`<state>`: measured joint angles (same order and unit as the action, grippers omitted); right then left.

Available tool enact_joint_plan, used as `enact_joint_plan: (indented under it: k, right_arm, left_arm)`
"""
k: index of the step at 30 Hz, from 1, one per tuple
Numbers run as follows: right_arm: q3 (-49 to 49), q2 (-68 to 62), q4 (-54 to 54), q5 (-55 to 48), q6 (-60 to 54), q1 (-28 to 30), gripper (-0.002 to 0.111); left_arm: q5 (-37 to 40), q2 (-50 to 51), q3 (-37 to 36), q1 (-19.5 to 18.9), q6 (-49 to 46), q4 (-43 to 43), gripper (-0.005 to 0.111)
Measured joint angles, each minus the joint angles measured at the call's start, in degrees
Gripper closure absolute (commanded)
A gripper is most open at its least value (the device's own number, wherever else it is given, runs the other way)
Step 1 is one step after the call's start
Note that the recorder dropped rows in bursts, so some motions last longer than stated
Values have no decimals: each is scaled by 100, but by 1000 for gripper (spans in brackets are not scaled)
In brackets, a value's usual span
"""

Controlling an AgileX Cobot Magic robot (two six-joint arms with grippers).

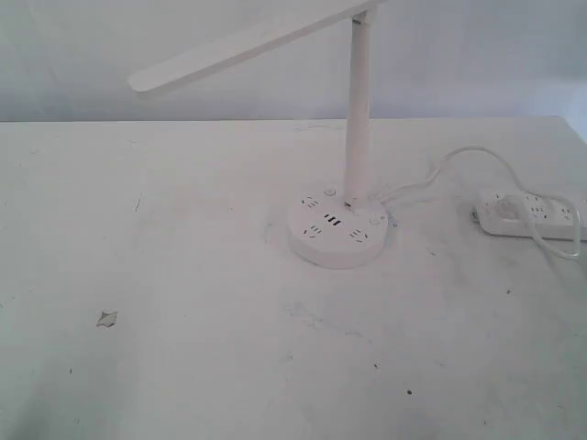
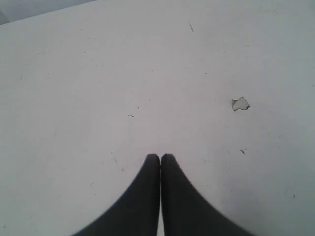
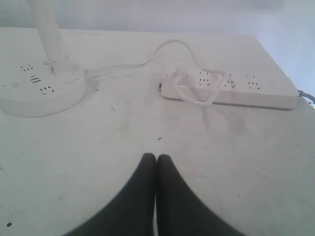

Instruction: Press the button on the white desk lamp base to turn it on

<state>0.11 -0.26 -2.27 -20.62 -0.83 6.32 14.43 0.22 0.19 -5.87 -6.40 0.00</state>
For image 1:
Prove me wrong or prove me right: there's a white desk lamp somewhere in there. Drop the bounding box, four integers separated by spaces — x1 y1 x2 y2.
127 1 388 270

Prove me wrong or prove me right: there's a white plug in strip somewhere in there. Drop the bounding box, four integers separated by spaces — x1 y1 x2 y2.
494 195 526 222

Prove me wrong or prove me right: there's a white power strip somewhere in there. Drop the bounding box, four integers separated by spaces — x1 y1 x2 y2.
474 190 574 241

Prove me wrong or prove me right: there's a white power cable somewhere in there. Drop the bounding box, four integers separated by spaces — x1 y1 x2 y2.
378 146 582 258

